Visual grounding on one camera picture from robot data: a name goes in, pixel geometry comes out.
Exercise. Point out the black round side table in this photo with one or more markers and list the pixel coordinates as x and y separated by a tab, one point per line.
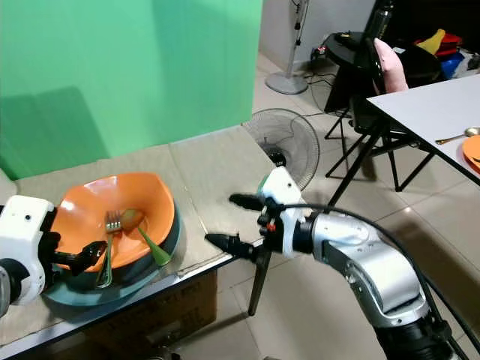
345	52

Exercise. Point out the gold spoon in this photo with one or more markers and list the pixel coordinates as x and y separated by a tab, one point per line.
457	136

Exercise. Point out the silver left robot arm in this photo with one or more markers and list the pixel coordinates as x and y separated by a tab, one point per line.
13	289

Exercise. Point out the black table leg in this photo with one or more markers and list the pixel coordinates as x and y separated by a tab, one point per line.
261	285

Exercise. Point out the yellow item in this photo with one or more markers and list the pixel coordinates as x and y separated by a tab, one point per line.
433	41

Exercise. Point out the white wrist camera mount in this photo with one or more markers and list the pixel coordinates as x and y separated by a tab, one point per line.
279	187
26	225

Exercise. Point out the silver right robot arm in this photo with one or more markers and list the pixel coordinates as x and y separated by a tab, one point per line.
367	262

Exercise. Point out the blue item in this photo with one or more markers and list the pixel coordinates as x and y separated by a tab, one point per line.
454	66

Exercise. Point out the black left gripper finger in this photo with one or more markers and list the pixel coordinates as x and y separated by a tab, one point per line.
82	256

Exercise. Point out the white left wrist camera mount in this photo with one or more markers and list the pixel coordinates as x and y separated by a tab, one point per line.
26	225

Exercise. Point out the orange plate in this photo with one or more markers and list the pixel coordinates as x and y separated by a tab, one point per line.
472	151

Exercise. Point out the green spoon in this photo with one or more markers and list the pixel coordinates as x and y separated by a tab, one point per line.
154	251

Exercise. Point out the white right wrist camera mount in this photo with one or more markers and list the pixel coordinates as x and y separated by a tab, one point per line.
279	187

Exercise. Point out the black folding chair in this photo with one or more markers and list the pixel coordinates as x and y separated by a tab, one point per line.
367	120

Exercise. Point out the green backdrop screen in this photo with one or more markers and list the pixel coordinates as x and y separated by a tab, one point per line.
120	67

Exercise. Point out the red item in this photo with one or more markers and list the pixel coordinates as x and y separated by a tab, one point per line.
452	41

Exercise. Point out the black bottle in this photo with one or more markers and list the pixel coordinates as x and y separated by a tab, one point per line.
381	19

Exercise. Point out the beige table cloth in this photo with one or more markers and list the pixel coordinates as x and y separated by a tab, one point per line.
202	172

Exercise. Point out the pink cushion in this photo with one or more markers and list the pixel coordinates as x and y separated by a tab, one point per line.
390	67

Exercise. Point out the grey floor fan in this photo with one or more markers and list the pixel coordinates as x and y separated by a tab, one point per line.
281	142

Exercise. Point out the dark grey plate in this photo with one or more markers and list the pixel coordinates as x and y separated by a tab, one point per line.
135	279

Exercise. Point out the white table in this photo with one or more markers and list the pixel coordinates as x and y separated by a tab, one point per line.
431	109

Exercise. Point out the orange bowl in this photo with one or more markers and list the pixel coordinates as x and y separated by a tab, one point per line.
120	195

